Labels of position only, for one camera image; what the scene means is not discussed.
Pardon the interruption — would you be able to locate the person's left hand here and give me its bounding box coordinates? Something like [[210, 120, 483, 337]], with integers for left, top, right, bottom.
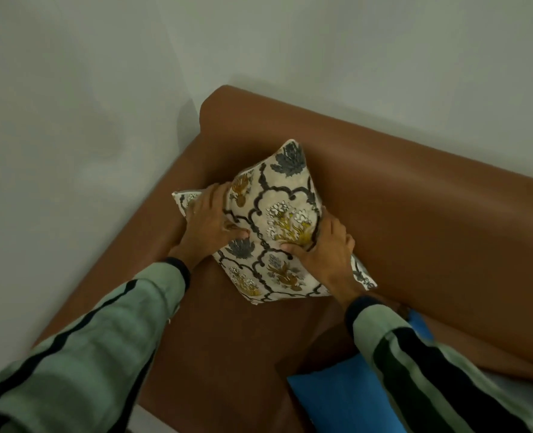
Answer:
[[172, 182, 251, 272]]

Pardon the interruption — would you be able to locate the person's right hand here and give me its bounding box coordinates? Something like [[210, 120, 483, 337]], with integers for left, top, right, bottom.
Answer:
[[280, 207, 363, 308]]

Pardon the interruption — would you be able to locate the floral patterned cushion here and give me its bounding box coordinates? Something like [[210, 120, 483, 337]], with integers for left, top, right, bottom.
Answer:
[[172, 139, 378, 306]]

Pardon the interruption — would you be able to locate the person's left forearm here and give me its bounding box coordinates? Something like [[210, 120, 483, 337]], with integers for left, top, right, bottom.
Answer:
[[0, 257, 191, 433]]

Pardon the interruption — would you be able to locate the person's right forearm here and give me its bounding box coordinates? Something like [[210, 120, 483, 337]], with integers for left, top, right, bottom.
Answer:
[[344, 295, 533, 433]]

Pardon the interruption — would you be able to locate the brown leather sofa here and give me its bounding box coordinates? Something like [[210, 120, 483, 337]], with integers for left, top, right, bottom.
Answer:
[[32, 84, 533, 433]]

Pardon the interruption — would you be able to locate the blue cushion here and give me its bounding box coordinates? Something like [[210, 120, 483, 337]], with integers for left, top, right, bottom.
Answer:
[[287, 309, 436, 433]]

